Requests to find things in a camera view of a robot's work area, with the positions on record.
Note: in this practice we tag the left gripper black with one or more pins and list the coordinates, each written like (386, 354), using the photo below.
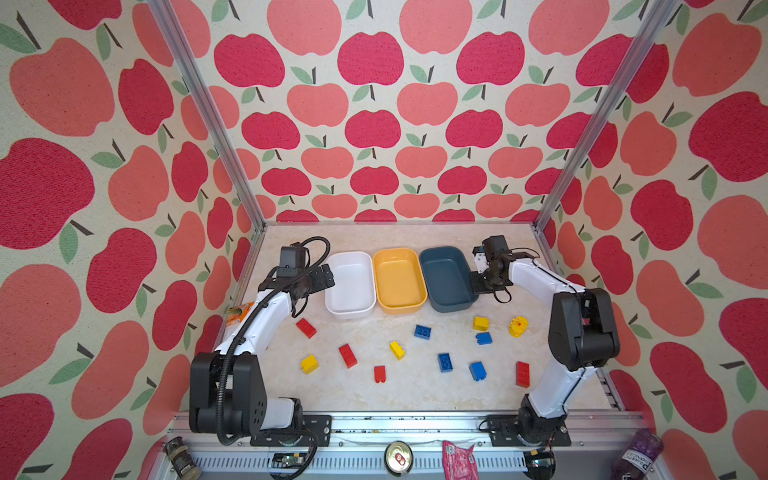
(319, 282)

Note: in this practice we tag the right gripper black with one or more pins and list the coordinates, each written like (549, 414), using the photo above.
(475, 285)

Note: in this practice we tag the red lego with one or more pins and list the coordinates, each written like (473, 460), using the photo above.
(306, 328)

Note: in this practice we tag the dark teal plastic container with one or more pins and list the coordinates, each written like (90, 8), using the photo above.
(447, 277)

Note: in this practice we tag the yellow round lego piece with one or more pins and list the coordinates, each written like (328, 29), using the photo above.
(518, 326)

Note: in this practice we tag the small blue lego brick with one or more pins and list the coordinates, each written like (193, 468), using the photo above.
(484, 338)

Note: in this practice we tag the yellow plastic container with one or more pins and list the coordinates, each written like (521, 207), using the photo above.
(400, 284)

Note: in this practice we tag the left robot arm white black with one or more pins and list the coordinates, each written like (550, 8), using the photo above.
(228, 394)

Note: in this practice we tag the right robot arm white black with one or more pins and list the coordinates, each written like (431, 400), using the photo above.
(582, 335)

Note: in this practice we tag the white plastic container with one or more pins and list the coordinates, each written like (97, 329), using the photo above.
(353, 296)

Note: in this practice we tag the yellow square lego brick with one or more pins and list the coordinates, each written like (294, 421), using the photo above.
(481, 324)

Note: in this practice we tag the orange snack packet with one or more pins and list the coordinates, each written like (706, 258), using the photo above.
(236, 315)

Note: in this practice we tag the long red lego brick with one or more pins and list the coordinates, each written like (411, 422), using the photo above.
(348, 356)

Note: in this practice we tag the small red lego brick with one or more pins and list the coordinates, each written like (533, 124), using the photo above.
(380, 375)

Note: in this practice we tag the drink can top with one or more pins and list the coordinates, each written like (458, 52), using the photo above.
(398, 458)

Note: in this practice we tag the dark glass jar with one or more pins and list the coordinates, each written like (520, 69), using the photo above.
(181, 461)

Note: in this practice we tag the pink snack wrapper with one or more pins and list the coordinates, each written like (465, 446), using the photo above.
(459, 463)

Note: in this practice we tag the purple plastic bottle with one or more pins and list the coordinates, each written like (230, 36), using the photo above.
(638, 457)

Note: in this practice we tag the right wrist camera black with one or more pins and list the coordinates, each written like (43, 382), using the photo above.
(495, 247)

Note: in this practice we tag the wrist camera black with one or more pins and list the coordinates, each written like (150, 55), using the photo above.
(294, 260)
(495, 247)

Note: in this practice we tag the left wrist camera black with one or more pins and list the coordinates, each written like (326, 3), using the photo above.
(294, 260)

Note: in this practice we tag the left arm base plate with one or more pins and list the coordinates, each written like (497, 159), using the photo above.
(315, 430)

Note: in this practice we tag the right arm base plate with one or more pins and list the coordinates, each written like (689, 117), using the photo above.
(525, 431)

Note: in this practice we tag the aluminium front rail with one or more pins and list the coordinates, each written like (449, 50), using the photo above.
(409, 445)

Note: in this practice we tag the aluminium corner post right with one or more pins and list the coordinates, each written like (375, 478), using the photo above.
(657, 17)

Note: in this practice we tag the aluminium corner post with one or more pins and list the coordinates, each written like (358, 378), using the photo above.
(174, 36)
(657, 17)

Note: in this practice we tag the aluminium corner post left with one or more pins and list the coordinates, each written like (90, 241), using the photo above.
(174, 36)

